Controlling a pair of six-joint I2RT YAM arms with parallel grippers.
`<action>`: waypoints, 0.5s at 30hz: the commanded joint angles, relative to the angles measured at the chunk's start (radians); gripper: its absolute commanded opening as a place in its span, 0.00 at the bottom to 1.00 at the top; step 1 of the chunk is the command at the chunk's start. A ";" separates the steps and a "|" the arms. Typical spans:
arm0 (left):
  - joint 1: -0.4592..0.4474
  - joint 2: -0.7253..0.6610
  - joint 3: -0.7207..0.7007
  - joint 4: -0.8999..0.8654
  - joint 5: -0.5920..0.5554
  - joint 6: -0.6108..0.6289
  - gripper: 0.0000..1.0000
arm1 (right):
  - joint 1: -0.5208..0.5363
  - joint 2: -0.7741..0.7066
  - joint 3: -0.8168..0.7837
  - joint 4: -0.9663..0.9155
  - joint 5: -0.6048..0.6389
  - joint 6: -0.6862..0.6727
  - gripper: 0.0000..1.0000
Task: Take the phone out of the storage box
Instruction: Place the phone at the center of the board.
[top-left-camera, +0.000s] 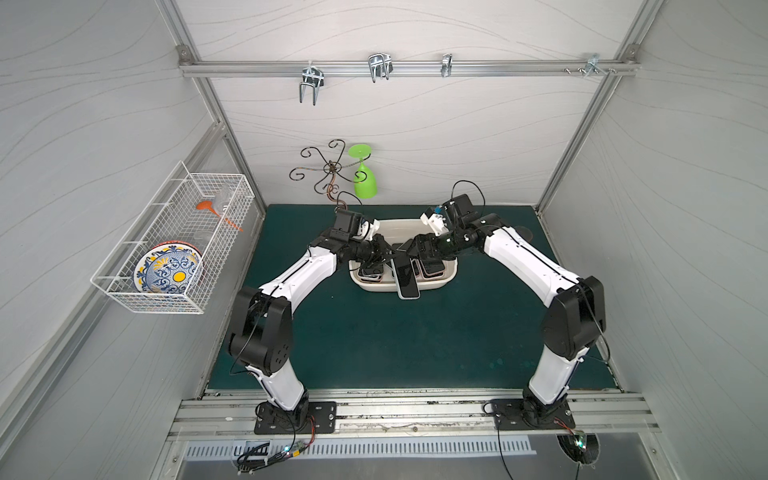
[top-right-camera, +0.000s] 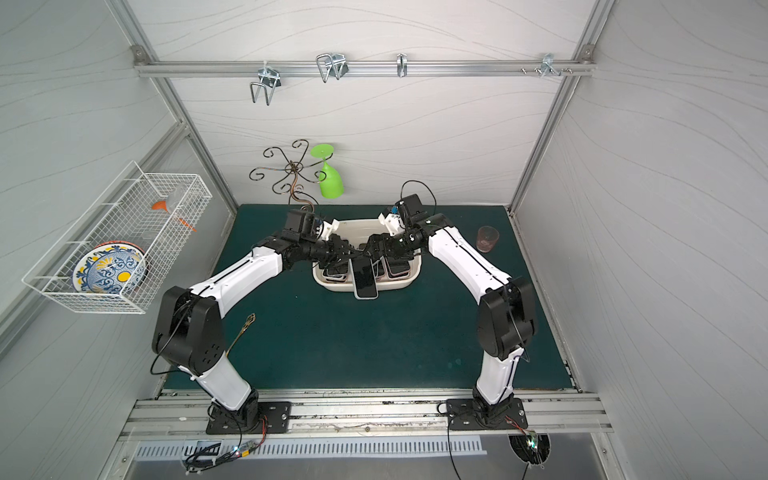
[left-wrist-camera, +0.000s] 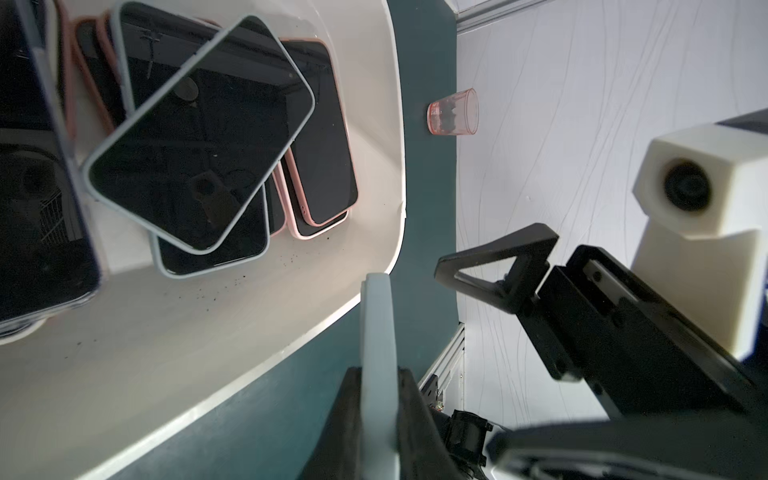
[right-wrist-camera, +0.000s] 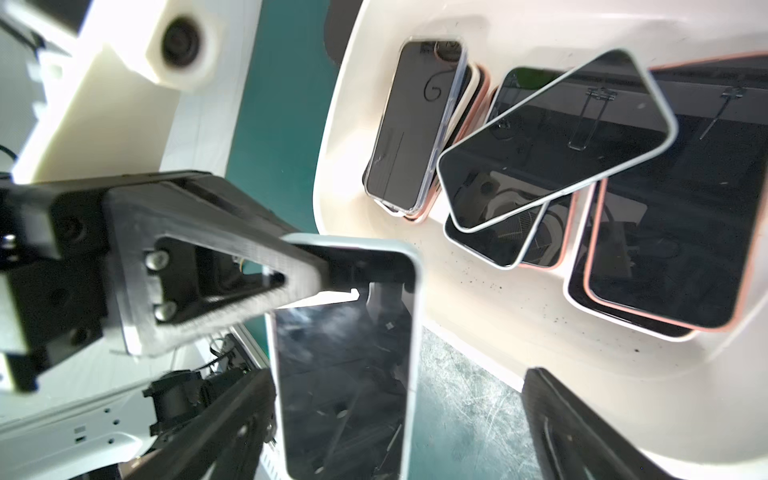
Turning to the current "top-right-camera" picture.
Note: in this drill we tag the gold fork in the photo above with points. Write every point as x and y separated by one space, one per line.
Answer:
246 325

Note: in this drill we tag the metal double hook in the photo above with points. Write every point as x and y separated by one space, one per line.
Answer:
268 80

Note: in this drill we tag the colourful patterned plate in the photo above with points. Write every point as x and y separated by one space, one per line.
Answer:
111 268

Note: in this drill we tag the white plastic storage box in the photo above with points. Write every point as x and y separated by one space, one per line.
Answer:
357 233

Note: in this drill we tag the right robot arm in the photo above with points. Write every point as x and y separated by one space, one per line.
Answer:
506 312

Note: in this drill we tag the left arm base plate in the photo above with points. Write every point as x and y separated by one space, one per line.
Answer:
270 417

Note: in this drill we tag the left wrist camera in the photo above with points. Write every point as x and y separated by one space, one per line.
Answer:
301 225

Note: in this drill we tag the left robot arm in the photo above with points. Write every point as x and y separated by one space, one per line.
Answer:
189 332

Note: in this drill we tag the round black puck device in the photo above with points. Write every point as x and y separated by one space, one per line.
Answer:
531 448

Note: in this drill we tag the phone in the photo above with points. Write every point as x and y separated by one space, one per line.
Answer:
336 273
397 267
364 278

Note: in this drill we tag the aluminium cross rail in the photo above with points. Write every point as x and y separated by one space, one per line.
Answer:
357 68

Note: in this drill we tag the white wire basket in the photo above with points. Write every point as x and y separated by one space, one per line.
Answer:
122 213

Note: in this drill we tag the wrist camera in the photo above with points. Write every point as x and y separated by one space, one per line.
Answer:
301 225
411 210

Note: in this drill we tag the brown translucent cup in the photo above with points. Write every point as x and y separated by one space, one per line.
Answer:
487 238

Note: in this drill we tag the black wire cup stand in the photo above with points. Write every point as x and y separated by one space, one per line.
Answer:
293 175

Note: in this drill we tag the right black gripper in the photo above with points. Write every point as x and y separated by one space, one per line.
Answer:
383 246

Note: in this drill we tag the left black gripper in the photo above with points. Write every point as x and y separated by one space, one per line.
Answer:
339 248

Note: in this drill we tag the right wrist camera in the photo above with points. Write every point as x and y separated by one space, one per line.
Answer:
411 210

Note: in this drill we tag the white vent strip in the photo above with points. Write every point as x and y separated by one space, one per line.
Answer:
311 448

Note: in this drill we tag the small metal hook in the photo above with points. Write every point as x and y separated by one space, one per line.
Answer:
401 65

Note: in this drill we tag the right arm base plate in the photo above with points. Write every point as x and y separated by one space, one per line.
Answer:
475 415

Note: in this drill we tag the green plastic goblet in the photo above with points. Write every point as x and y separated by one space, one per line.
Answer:
329 179

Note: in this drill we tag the metal bracket hook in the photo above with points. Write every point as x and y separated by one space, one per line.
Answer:
546 68

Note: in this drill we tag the metal clip hook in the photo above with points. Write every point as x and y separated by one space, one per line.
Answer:
332 65

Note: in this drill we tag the aluminium front rail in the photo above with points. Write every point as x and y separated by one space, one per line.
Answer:
182 414

